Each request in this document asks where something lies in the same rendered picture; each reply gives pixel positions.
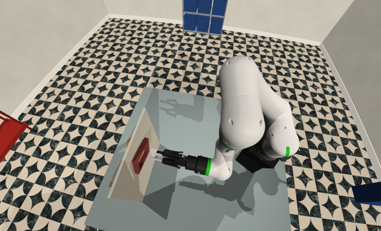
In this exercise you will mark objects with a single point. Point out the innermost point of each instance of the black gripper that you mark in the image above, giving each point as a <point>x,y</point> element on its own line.
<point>174,158</point>

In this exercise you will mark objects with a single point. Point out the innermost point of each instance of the beige flat board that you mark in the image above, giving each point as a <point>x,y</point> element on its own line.
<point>127,184</point>

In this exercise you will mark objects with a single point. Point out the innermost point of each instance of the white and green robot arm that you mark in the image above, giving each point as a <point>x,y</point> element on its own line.
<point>248,108</point>

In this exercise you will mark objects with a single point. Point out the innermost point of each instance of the red rectangular frame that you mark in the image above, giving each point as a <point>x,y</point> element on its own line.
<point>141,155</point>

